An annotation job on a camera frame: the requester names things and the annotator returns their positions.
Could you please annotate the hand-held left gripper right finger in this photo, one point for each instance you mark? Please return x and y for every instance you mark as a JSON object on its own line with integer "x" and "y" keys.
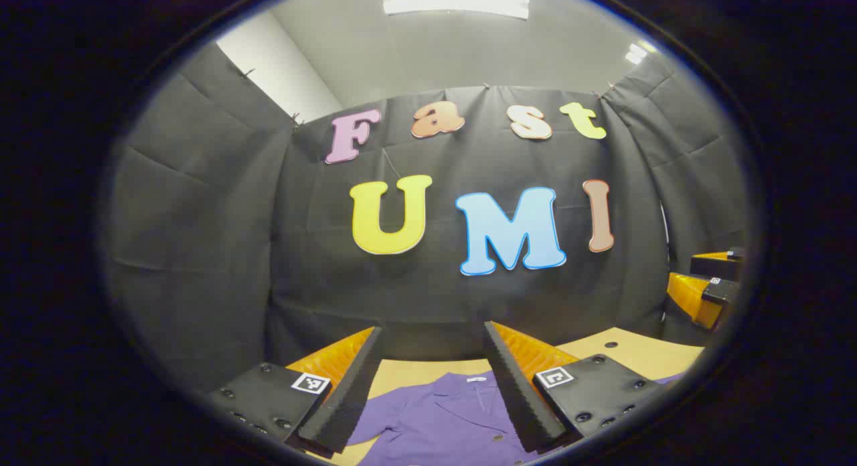
{"x": 519, "y": 399}

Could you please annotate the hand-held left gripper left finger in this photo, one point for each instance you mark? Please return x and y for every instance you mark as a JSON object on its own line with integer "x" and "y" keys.
{"x": 348, "y": 399}

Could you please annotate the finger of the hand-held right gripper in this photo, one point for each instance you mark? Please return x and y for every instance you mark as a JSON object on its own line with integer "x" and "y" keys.
{"x": 716, "y": 266}
{"x": 720, "y": 293}

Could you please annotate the purple button-up cardigan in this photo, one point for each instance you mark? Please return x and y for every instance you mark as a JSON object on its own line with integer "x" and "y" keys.
{"x": 448, "y": 419}

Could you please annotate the black backdrop cloth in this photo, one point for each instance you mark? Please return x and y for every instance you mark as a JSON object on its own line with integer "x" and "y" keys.
{"x": 435, "y": 298}

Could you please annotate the small ceiling light panel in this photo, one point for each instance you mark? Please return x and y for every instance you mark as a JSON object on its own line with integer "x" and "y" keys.
{"x": 636, "y": 53}

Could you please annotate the large ceiling light panel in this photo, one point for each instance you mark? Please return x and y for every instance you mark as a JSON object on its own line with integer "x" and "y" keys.
{"x": 455, "y": 1}

